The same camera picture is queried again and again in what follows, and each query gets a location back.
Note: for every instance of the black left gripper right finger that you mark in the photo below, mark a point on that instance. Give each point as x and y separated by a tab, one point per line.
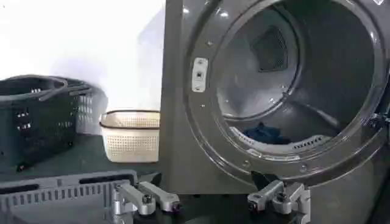
275	198

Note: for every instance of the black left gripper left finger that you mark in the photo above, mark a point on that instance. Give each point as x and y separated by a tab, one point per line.
143	196

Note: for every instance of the cream perforated plastic basket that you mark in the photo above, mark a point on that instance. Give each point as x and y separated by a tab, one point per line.
131	137

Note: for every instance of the dark blue garment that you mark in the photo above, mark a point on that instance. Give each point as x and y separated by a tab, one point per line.
264	134

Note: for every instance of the grey slotted laundry basket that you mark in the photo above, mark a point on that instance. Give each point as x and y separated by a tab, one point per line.
58	198

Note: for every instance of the grey dryer with round opening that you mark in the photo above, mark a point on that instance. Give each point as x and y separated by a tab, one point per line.
274	91

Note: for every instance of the dryer door hinge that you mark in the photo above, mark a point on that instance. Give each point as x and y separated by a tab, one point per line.
379	120

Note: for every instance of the dark green plastic basket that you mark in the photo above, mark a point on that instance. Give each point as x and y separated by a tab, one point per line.
36	121

